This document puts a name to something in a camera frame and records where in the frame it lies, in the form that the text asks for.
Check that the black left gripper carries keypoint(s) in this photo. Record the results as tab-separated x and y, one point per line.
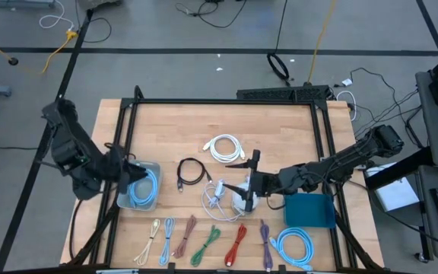
124	175

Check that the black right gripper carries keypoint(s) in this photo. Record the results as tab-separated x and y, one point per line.
262	182

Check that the white mushroom table lamp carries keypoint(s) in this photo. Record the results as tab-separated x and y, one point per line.
256	199

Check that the grey plastic bin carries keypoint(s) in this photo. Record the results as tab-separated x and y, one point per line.
143	206

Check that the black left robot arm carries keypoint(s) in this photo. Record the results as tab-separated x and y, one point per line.
70	152

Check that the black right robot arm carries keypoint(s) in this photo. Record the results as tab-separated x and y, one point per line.
356	156

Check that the teal plastic bin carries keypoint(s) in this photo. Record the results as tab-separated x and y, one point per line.
310	211

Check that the black perforated box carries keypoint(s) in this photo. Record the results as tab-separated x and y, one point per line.
280	93

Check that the white power adapter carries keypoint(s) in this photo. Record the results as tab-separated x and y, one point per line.
346	82

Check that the black diagonal desk bar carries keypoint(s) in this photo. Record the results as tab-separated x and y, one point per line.
397	171

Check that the white box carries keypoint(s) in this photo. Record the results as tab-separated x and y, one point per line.
397	194

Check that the black floor puck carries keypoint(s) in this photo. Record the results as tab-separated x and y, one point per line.
13	61

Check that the grey floor base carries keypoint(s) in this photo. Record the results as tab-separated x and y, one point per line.
21	4

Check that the black aluminium table frame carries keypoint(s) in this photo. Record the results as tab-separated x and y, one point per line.
223	101

